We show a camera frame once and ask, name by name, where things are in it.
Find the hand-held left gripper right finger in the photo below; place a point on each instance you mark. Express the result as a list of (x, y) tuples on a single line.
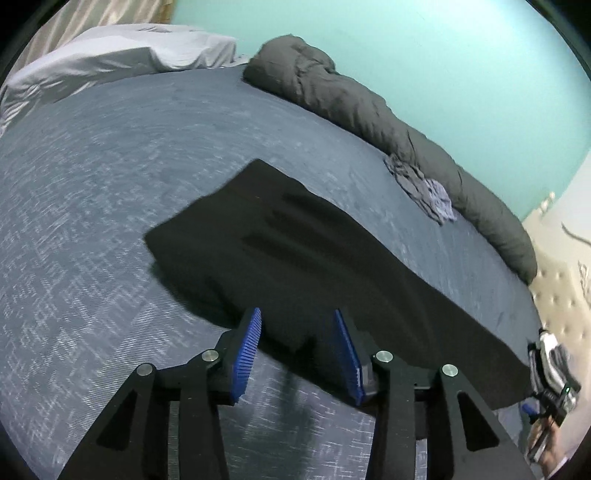
[(351, 360)]

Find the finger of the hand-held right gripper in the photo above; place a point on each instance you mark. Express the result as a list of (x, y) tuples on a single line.
[(529, 411)]

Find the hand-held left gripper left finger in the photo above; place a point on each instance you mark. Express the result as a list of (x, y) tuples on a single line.
[(244, 355)]

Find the stack of clothes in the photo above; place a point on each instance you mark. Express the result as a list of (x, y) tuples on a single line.
[(549, 355)]

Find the black fleece garment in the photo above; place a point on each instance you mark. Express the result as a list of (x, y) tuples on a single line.
[(323, 258)]

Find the person's right hand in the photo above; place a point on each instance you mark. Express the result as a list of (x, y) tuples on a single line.
[(551, 454)]

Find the cream tufted headboard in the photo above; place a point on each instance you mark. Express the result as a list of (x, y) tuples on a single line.
[(558, 286)]

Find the grey t-shirt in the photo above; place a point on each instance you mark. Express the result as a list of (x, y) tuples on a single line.
[(406, 177)]

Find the grey rolled duvet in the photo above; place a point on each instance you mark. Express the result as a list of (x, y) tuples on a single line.
[(360, 106)]

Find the grey pillow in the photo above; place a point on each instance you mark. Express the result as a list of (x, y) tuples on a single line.
[(115, 55)]

